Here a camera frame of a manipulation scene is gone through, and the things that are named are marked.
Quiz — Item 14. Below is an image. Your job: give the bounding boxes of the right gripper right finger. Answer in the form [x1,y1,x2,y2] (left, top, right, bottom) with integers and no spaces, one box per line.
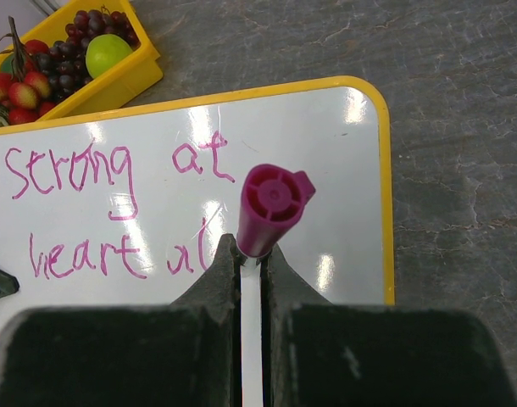
[260,248,517,406]

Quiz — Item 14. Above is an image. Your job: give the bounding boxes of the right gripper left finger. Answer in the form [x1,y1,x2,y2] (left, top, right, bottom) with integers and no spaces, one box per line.
[0,234,242,406]

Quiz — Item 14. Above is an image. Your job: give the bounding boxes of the yellow-framed whiteboard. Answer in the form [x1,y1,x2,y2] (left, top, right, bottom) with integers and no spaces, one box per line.
[0,77,394,335]

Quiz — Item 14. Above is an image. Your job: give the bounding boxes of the purple whiteboard marker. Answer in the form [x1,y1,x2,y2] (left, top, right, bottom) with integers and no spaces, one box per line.
[236,164,316,406]

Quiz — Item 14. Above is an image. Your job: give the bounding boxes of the red cherry bunch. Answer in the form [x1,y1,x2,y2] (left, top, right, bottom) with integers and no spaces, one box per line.
[0,16,55,125]

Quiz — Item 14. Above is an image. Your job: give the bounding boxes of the green lime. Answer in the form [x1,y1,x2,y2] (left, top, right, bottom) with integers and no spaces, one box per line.
[0,54,16,75]

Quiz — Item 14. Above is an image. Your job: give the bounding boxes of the yellow plastic fruit bin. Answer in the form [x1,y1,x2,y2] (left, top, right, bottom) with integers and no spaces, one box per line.
[0,1,163,121]

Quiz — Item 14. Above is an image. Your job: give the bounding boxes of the dark purple grape bunch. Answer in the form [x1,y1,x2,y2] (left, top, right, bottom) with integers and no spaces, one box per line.
[46,6,140,104]

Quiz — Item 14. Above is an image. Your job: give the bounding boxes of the red apple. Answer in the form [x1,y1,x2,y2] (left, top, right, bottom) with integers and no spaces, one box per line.
[25,39,49,56]

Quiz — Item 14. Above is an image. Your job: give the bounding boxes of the light green apple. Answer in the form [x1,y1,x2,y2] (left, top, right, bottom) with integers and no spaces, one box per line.
[86,34,133,79]

